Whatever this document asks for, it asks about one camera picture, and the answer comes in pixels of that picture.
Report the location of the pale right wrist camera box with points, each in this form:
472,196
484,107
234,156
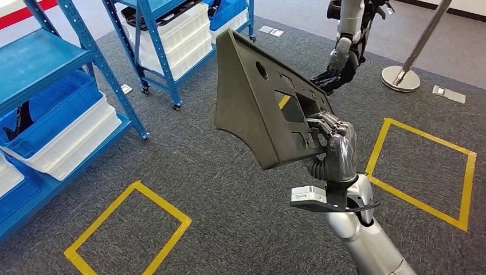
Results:
308,194

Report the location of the silver and black humanoid robot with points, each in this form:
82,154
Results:
347,22

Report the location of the blue metal shelf rack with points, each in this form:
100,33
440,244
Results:
167,72
38,57

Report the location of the metal floor outlet plate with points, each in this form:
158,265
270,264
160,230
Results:
277,33
266,29
126,89
449,95

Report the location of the white plastic crate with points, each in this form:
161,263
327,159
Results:
76,151
231,32
9,174

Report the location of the black plastic panel with cutouts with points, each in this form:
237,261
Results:
243,106

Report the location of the chrome stanchion post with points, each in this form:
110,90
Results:
400,77

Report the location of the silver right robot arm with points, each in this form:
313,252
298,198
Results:
360,243

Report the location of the white stacked plastic crates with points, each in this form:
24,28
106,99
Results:
182,41

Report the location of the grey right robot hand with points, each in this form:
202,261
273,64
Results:
341,155

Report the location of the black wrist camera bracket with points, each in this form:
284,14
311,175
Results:
315,207

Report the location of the red barrier belt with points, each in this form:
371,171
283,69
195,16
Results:
22,13

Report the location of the yellow floor tape square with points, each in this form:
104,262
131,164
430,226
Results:
284,101
429,138
164,204

